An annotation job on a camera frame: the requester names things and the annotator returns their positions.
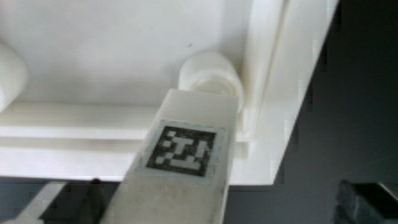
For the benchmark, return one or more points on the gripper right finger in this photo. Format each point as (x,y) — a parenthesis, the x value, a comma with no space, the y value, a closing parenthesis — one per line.
(367,203)

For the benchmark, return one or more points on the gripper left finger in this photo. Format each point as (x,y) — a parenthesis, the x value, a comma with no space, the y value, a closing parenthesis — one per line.
(70,203)

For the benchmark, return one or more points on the white leg with tag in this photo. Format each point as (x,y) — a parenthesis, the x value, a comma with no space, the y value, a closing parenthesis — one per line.
(175,187)

